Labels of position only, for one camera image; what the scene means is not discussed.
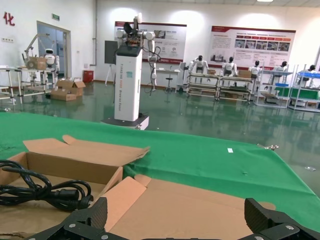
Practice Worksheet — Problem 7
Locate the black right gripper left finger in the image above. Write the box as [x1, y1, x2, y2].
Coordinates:
[26, 196, 114, 240]

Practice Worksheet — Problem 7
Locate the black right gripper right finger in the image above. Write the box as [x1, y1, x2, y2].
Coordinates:
[239, 197, 320, 240]

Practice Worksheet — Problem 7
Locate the black power cable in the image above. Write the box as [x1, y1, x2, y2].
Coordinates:
[0, 159, 95, 212]

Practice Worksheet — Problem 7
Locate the cardboard box with oval hole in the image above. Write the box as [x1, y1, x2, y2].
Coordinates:
[0, 134, 151, 238]

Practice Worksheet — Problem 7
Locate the cardboard box with round hole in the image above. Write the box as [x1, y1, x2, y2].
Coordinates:
[103, 174, 277, 240]

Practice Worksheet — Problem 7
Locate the closed cardboard floor box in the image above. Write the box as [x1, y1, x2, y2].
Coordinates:
[50, 88, 77, 102]

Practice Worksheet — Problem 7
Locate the open cardboard floor box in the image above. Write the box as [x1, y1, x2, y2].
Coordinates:
[55, 77, 87, 97]

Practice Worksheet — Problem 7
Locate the cardboard box on bench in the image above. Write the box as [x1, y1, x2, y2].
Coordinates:
[26, 56, 49, 71]

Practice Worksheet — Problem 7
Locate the green tablecloth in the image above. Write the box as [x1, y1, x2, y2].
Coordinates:
[0, 111, 320, 232]

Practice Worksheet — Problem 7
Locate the blue-topped green workbench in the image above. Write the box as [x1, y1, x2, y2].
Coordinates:
[286, 69, 320, 113]

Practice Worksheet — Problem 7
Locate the long roller rack workbench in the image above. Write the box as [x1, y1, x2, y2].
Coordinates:
[185, 70, 261, 103]

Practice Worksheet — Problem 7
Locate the red bin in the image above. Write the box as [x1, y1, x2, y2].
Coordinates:
[82, 70, 95, 84]

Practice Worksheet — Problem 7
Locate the white easel stand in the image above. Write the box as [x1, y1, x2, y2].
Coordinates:
[104, 63, 116, 86]

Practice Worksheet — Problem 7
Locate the black stool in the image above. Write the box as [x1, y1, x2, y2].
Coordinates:
[164, 76, 175, 93]

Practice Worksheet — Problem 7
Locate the white side table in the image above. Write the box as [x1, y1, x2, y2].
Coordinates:
[155, 68, 181, 89]

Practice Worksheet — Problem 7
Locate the grey glass door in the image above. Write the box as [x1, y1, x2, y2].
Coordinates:
[36, 20, 72, 85]

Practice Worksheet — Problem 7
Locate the white tube frame workbench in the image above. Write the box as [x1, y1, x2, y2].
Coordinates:
[0, 66, 59, 106]

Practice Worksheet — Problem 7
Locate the wide red-framed wall poster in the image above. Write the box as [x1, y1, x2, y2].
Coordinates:
[207, 25, 297, 71]

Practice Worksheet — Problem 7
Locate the white crane frame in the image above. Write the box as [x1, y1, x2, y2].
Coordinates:
[23, 33, 56, 60]

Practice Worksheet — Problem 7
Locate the grey wall pipe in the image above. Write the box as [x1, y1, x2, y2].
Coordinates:
[92, 0, 99, 67]

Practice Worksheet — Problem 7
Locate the red wall character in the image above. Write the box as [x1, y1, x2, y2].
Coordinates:
[2, 11, 16, 27]

